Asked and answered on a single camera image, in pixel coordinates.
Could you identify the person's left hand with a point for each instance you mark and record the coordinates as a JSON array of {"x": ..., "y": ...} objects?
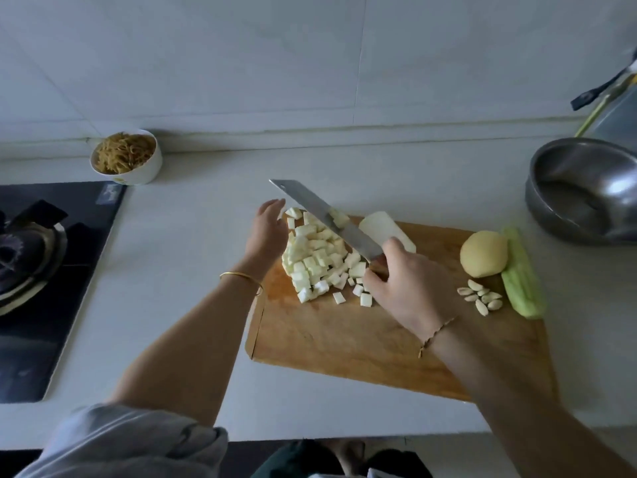
[{"x": 267, "y": 239}]

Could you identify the person's right hand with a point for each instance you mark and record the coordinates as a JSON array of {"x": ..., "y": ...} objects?
[{"x": 418, "y": 293}]

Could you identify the pale green cabbage vegetable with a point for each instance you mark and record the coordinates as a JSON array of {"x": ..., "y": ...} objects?
[{"x": 314, "y": 259}]

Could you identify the pile of garlic cloves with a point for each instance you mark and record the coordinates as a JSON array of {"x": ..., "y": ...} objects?
[{"x": 480, "y": 296}]

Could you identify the pile of white diced vegetable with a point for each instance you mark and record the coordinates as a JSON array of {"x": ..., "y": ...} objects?
[{"x": 390, "y": 229}]

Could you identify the peeled yellow potato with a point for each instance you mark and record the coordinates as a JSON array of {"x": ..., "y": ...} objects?
[{"x": 484, "y": 254}]

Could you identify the peeled green cucumber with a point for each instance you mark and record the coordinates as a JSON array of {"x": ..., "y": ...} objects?
[{"x": 523, "y": 273}]

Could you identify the person's right forearm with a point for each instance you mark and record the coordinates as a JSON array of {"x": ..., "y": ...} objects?
[{"x": 537, "y": 413}]

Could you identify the person's left forearm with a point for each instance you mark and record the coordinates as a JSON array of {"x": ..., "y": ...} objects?
[{"x": 189, "y": 353}]

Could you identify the person's right foot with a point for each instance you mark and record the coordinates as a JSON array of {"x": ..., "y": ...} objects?
[{"x": 348, "y": 455}]

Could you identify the gold bangle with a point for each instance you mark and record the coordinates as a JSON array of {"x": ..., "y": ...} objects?
[{"x": 242, "y": 279}]

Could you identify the wooden cutting board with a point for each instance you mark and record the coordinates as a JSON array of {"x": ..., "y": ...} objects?
[{"x": 328, "y": 343}]

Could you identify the white bowl of noodles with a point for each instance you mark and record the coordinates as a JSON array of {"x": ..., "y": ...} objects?
[{"x": 125, "y": 154}]

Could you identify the dark green trousers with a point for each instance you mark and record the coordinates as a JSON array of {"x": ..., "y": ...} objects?
[{"x": 289, "y": 463}]

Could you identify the black gas stove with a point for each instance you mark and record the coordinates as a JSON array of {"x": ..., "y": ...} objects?
[{"x": 60, "y": 303}]

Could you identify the deep stainless steel bowl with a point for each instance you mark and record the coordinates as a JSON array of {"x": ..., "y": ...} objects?
[{"x": 607, "y": 174}]

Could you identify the white patterned garment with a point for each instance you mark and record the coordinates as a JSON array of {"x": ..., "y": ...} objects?
[{"x": 129, "y": 443}]

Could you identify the light blue plastic board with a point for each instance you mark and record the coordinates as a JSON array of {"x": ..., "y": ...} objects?
[{"x": 622, "y": 119}]

